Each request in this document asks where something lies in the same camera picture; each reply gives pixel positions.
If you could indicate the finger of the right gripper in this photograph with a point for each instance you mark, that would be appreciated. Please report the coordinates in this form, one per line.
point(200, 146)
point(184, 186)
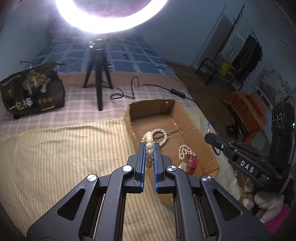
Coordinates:
point(218, 142)

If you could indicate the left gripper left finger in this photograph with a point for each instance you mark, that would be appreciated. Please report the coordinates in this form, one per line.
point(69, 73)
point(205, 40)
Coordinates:
point(135, 183)

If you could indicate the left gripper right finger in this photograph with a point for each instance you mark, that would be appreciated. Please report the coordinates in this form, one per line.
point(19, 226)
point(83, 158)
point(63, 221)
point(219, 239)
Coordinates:
point(162, 183)

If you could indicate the red band wristwatch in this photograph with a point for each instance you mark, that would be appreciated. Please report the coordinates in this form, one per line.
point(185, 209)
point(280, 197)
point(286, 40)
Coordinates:
point(189, 164)

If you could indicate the black ring bangle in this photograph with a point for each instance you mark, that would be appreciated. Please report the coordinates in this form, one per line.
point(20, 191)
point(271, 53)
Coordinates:
point(211, 129)

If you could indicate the brown cardboard box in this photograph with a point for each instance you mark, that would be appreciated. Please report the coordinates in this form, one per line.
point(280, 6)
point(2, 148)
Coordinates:
point(148, 115)

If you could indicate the white plush toy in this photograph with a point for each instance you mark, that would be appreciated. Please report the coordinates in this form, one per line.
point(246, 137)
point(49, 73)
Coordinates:
point(270, 201)

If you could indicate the orange cardboard box on floor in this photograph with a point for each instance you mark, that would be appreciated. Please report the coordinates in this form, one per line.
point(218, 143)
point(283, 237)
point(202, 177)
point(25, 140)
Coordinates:
point(239, 105)

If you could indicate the pink checked bed sheet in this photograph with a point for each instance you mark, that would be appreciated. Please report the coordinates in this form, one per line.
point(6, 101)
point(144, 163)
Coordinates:
point(81, 103)

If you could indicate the landscape painting scroll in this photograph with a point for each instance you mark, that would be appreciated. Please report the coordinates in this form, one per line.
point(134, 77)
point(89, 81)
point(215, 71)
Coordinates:
point(276, 81)

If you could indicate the black clothes rack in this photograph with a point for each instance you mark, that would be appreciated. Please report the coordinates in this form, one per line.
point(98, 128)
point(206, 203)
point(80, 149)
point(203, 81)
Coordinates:
point(237, 56)

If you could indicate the yellow striped cloth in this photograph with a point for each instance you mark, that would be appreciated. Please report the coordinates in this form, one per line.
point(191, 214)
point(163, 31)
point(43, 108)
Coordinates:
point(39, 167)

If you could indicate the black tripod stand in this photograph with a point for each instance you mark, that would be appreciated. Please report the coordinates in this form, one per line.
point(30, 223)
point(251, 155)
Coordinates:
point(99, 60)

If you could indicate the black printed gift bag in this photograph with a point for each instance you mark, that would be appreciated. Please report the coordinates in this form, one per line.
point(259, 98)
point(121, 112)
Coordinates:
point(33, 90)

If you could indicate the white ring light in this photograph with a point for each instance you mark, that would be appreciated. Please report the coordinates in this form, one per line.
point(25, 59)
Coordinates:
point(103, 17)

